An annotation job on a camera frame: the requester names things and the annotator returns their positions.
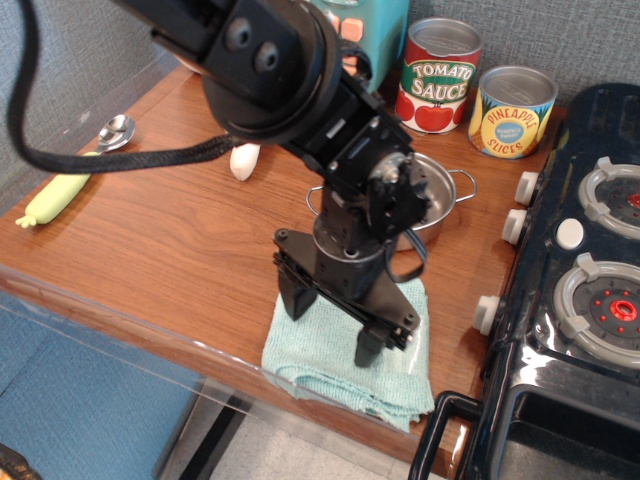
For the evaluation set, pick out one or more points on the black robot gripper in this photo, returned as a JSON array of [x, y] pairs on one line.
[[366, 289]]

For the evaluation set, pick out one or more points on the light teal napkin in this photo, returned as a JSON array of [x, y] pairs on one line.
[[313, 358]]

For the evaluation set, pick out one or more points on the plush white brown mushroom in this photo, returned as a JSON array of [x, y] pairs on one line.
[[243, 160]]

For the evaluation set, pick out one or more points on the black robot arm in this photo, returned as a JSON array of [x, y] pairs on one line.
[[317, 133]]

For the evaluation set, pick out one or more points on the orange object at corner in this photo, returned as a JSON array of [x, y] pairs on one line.
[[14, 466]]

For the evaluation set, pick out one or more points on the black toy stove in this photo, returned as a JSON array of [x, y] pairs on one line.
[[560, 397]]

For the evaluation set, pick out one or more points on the pineapple slices can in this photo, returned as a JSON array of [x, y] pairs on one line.
[[511, 111]]

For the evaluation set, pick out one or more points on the tomato sauce can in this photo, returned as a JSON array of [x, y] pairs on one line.
[[439, 66]]

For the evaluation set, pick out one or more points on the teal toy microwave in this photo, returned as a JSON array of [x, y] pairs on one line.
[[375, 35]]

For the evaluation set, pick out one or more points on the spoon with green handle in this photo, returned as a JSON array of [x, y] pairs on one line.
[[63, 188]]

